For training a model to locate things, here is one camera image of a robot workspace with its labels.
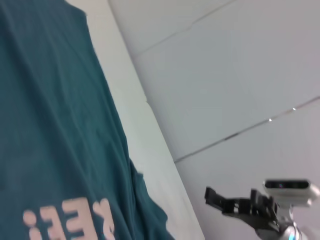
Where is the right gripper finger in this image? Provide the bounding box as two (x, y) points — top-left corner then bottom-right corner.
(249, 188), (277, 219)
(204, 186), (251, 215)

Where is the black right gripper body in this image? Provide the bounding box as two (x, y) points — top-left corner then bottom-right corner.
(221, 212), (280, 232)

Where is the teal t-shirt with beige print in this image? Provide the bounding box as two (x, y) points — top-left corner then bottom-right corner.
(0, 0), (176, 240)

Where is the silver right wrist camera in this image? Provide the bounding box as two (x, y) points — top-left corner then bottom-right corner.
(262, 178), (320, 208)

